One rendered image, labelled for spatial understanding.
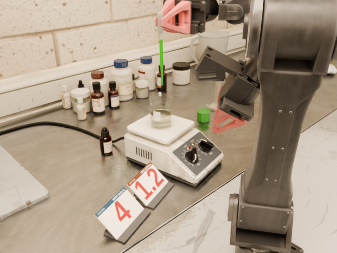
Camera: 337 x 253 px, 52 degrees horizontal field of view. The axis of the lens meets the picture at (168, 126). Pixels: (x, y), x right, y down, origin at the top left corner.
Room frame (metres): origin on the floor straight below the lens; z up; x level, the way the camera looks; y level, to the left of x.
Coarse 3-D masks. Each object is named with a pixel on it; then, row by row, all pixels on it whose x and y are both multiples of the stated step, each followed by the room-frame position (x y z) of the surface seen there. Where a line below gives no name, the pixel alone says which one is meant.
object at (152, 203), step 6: (162, 186) 0.59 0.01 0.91; (168, 186) 0.60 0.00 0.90; (156, 192) 0.57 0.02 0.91; (162, 192) 0.58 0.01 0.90; (138, 198) 0.56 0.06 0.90; (150, 198) 0.55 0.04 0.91; (156, 198) 0.56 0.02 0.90; (144, 204) 0.54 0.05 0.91; (150, 204) 0.54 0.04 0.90; (156, 204) 0.54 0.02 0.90
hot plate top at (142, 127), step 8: (144, 120) 0.74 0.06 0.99; (176, 120) 0.74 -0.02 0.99; (184, 120) 0.74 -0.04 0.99; (128, 128) 0.70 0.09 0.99; (136, 128) 0.70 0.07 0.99; (144, 128) 0.70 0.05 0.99; (176, 128) 0.70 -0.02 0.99; (184, 128) 0.70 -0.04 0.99; (144, 136) 0.67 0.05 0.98; (152, 136) 0.66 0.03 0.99; (160, 136) 0.66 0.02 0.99; (168, 136) 0.66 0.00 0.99; (176, 136) 0.67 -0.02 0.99
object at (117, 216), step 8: (120, 200) 0.51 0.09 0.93; (128, 200) 0.52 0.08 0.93; (112, 208) 0.49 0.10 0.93; (120, 208) 0.50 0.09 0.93; (128, 208) 0.51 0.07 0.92; (136, 208) 0.52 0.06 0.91; (104, 216) 0.47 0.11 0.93; (112, 216) 0.48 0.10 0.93; (120, 216) 0.49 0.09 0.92; (128, 216) 0.49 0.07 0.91; (112, 224) 0.46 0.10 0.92; (120, 224) 0.47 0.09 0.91
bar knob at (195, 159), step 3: (192, 150) 0.64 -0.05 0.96; (195, 150) 0.64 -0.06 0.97; (186, 153) 0.64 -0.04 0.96; (189, 153) 0.64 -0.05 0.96; (192, 153) 0.64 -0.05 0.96; (195, 153) 0.63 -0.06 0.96; (186, 156) 0.63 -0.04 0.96; (189, 156) 0.64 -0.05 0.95; (192, 156) 0.63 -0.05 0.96; (195, 156) 0.63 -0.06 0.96; (189, 159) 0.63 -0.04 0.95; (192, 159) 0.62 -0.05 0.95; (195, 159) 0.62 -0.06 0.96; (198, 159) 0.64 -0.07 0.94; (192, 162) 0.62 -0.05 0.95; (195, 162) 0.63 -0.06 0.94
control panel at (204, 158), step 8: (200, 136) 0.71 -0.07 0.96; (184, 144) 0.67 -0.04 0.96; (192, 144) 0.68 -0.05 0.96; (176, 152) 0.64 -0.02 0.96; (184, 152) 0.65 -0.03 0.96; (200, 152) 0.67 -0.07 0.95; (216, 152) 0.69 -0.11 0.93; (184, 160) 0.63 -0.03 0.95; (200, 160) 0.64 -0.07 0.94; (208, 160) 0.65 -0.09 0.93; (192, 168) 0.61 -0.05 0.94; (200, 168) 0.62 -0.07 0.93
